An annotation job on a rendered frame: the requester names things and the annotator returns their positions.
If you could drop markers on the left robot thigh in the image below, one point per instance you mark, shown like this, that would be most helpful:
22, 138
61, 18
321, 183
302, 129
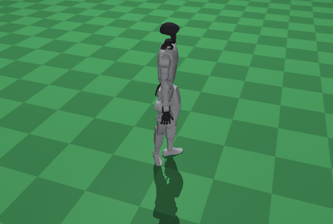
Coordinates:
175, 106

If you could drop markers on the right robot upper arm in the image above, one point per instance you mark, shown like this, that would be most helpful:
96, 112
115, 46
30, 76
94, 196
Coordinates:
165, 62

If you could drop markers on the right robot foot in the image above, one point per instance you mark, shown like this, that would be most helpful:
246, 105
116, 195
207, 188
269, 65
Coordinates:
157, 158

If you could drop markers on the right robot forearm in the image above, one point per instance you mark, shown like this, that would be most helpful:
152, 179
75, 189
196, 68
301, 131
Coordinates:
165, 93

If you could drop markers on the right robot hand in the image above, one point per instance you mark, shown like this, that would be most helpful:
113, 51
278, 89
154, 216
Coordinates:
166, 117

